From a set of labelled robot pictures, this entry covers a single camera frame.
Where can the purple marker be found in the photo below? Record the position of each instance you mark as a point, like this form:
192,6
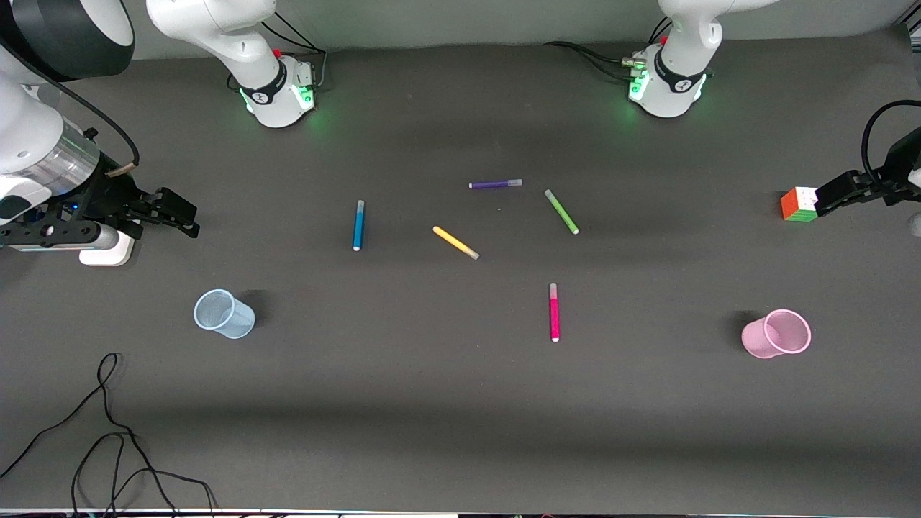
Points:
493,185

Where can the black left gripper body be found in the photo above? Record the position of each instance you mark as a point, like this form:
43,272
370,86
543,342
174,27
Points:
901,162

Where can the multicoloured puzzle cube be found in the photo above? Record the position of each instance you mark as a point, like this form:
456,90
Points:
797,205

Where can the blue marker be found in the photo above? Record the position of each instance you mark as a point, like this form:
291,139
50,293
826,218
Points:
358,226

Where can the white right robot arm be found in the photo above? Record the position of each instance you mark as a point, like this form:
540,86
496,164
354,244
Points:
216,29

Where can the white desk stand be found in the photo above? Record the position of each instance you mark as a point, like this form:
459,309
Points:
108,254

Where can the pink mesh cup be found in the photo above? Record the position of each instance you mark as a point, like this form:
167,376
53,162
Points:
781,334

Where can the light blue mesh cup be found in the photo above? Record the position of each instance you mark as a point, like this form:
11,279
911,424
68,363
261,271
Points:
223,316

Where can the green marker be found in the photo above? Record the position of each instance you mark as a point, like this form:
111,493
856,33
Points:
561,211

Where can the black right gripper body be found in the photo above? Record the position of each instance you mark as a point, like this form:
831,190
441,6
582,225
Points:
108,193

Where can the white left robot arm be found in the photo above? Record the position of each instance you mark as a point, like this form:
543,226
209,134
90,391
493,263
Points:
683,43

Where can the pink marker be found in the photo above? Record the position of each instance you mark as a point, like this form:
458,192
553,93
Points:
554,316

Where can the yellow marker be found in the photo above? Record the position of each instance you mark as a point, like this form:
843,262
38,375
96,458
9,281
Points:
453,241

